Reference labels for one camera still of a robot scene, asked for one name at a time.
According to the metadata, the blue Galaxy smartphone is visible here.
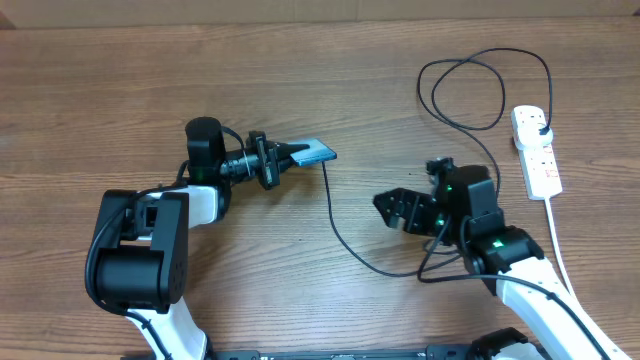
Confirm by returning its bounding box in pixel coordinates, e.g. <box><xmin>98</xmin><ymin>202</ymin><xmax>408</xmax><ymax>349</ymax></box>
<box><xmin>290</xmin><ymin>138</ymin><xmax>337</xmax><ymax>167</ymax></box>

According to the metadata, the black USB charging cable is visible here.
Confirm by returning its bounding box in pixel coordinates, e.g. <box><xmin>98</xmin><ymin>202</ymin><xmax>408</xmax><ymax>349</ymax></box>
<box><xmin>321</xmin><ymin>47</ymin><xmax>554</xmax><ymax>279</ymax></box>

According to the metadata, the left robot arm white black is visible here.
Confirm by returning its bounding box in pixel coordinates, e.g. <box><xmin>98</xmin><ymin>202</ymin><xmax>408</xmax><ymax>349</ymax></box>
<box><xmin>84</xmin><ymin>117</ymin><xmax>314</xmax><ymax>359</ymax></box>

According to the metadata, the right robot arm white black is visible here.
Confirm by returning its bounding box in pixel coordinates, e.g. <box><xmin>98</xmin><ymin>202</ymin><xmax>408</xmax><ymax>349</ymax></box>
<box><xmin>373</xmin><ymin>158</ymin><xmax>627</xmax><ymax>359</ymax></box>

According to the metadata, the white charger plug adapter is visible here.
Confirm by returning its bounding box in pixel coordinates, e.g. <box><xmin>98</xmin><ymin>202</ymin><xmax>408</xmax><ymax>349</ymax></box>
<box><xmin>514</xmin><ymin>123</ymin><xmax>554</xmax><ymax>151</ymax></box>

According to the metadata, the white power strip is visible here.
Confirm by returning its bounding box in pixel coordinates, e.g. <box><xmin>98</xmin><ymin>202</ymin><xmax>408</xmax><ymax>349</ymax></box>
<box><xmin>511</xmin><ymin>105</ymin><xmax>563</xmax><ymax>201</ymax></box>

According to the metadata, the white power strip cord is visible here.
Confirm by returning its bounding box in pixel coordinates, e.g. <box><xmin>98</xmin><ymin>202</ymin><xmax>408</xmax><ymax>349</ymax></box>
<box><xmin>543</xmin><ymin>196</ymin><xmax>579</xmax><ymax>301</ymax></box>

